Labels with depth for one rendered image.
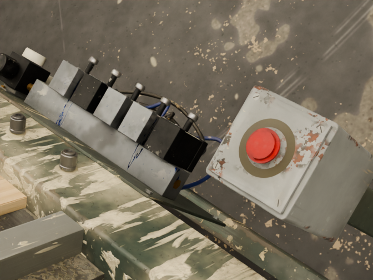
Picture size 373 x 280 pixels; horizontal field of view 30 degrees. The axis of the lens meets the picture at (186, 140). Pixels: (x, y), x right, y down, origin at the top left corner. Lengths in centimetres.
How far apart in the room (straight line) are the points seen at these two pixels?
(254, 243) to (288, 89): 47
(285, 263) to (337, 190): 75
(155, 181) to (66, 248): 21
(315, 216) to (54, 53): 169
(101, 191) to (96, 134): 20
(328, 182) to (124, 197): 31
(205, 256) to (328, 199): 18
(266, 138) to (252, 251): 85
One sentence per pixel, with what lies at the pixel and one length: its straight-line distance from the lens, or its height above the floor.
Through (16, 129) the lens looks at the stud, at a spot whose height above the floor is 86.
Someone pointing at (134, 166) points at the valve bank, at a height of 74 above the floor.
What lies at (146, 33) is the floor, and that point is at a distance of 218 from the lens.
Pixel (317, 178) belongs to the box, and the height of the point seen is 91.
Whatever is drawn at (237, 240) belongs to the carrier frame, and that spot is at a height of 18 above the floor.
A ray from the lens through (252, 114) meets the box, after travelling 80.
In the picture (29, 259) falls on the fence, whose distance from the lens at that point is 89.
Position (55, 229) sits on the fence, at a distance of 92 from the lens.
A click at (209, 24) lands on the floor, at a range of 206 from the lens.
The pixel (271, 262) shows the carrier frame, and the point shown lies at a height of 18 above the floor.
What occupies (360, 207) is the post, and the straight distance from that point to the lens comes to 100.
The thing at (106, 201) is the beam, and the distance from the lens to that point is 97.
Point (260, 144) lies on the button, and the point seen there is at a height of 95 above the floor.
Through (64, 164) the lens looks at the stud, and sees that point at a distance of 102.
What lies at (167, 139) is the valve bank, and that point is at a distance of 105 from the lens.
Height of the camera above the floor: 161
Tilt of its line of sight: 55 degrees down
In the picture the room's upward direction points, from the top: 62 degrees counter-clockwise
